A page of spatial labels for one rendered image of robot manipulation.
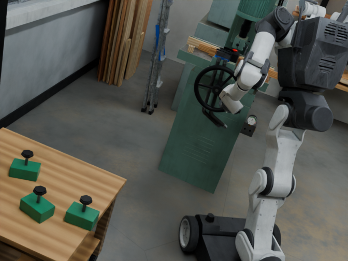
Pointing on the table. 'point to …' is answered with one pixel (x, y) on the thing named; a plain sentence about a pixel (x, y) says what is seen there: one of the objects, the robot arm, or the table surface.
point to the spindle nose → (245, 28)
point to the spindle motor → (253, 9)
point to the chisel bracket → (240, 42)
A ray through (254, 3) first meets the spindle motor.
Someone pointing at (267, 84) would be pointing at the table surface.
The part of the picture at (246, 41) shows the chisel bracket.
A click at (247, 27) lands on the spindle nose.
